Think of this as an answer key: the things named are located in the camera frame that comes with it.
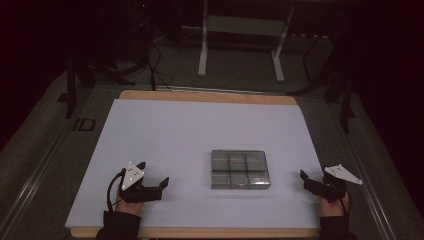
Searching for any wooden table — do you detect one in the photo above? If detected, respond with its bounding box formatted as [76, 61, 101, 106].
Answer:
[69, 89, 322, 240]

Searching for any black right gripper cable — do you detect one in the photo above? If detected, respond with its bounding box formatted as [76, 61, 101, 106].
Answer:
[338, 195, 350, 215]

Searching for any person's left hand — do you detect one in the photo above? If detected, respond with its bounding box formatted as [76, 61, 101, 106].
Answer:
[114, 195, 146, 217]

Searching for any clear plastic compartment box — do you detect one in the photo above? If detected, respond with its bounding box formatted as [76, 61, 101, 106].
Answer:
[210, 149, 272, 191]

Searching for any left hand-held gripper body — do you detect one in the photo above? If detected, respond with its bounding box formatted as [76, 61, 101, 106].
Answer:
[118, 161, 164, 204]

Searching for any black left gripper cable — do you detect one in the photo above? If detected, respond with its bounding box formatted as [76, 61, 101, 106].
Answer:
[106, 167, 127, 212]

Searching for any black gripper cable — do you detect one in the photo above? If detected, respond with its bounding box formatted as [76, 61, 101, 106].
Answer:
[338, 195, 350, 215]
[106, 167, 127, 212]

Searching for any black floor cable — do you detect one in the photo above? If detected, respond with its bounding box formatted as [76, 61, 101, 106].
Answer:
[146, 19, 175, 93]

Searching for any white metal stand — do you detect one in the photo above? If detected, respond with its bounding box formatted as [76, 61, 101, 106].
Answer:
[197, 0, 297, 84]

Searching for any white table mat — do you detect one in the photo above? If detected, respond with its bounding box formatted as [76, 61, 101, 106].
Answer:
[65, 98, 322, 230]

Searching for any black metal stand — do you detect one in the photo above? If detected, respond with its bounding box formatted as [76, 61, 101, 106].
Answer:
[288, 9, 357, 135]
[57, 49, 137, 120]

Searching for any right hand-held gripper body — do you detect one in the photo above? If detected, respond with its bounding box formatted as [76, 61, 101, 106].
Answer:
[304, 163, 364, 204]

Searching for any black rectangular floor bracket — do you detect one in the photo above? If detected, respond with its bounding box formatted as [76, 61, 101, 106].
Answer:
[71, 117, 97, 132]

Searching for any person's right hand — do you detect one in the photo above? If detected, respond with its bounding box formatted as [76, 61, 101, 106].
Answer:
[319, 191, 352, 218]

